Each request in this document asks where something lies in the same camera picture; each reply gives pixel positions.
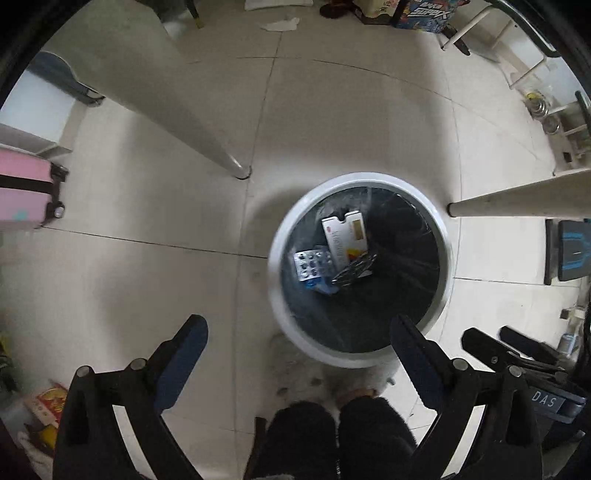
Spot white fluffy slipper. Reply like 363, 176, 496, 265
341, 359, 399, 408
271, 333, 343, 412

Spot black floor scale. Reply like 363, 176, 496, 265
544, 219, 591, 285

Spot white medicine box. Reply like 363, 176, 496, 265
321, 210, 370, 269

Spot thick white table leg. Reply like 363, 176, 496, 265
42, 0, 253, 180

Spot white metal rack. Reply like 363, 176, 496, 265
438, 0, 560, 89

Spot black curved bar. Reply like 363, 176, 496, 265
488, 0, 561, 59

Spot silver pill blister pack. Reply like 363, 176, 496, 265
293, 246, 336, 282

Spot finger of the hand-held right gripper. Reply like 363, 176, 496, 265
462, 327, 557, 373
500, 325, 574, 366

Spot pink suitcase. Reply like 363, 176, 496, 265
0, 143, 69, 232

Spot slim white table leg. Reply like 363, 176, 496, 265
446, 168, 591, 219

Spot white round trash bin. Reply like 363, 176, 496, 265
269, 172, 456, 369

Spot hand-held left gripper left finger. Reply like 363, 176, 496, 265
53, 314, 209, 480

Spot black crumpled wrapper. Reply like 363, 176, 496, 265
329, 251, 378, 289

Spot white storage box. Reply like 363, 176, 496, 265
0, 122, 75, 158

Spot small clear bottle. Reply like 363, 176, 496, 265
556, 308, 583, 357

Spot glass jars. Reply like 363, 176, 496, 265
525, 91, 563, 136

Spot person's right leg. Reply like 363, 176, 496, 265
338, 396, 417, 480

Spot white crumpled tissue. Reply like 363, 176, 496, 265
262, 16, 301, 32

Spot red printed packet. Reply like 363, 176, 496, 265
24, 382, 71, 426

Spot colourful printed box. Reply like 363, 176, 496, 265
392, 0, 464, 34

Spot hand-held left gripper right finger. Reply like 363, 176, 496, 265
390, 314, 544, 480

